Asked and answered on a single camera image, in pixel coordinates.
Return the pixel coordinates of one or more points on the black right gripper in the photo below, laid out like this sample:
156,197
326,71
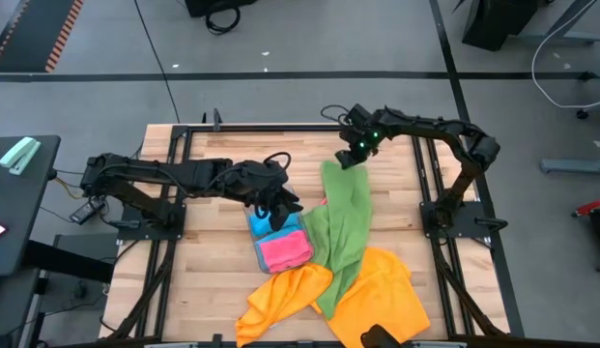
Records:
362,130

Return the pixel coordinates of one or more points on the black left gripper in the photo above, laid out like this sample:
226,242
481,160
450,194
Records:
253,181

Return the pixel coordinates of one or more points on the pink microfiber towel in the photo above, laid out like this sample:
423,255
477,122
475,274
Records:
285,251
322,201

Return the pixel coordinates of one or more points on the clear plastic bin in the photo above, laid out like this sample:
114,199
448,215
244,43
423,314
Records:
251,244

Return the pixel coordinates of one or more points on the orange microfiber towel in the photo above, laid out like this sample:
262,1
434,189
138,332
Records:
280,299
381,299

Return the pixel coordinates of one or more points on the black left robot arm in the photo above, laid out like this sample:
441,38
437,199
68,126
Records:
159,174

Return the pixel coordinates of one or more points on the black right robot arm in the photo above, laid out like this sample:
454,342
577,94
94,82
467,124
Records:
454,130

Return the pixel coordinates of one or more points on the black furniture base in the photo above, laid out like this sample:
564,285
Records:
497,24

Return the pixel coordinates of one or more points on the black power adapter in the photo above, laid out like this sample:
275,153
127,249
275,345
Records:
87,212

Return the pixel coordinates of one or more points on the black box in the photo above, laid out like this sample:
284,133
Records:
217,6

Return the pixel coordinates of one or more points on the grey table foot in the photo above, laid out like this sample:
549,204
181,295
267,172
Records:
575,166

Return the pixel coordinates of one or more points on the black caster wheel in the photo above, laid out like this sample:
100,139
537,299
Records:
583,114

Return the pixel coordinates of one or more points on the red and black chair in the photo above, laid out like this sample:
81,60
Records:
594,208

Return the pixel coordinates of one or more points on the black desk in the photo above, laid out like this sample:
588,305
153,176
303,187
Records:
19,203

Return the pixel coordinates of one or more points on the mint green stapler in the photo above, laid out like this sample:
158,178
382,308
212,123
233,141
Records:
19,154

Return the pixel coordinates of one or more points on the black mat with striped edge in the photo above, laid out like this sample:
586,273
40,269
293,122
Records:
34,34

